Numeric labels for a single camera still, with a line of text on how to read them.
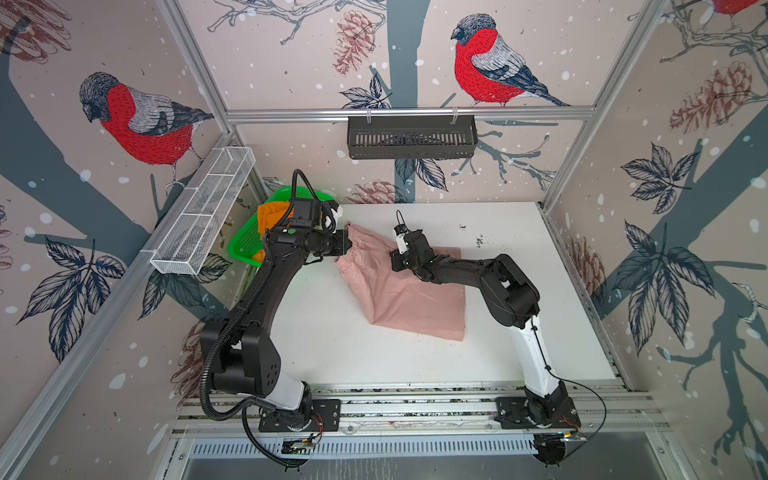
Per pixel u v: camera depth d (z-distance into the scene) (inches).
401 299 36.8
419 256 32.6
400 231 36.4
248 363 16.5
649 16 28.7
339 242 28.7
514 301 23.2
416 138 41.9
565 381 25.4
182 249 27.6
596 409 29.4
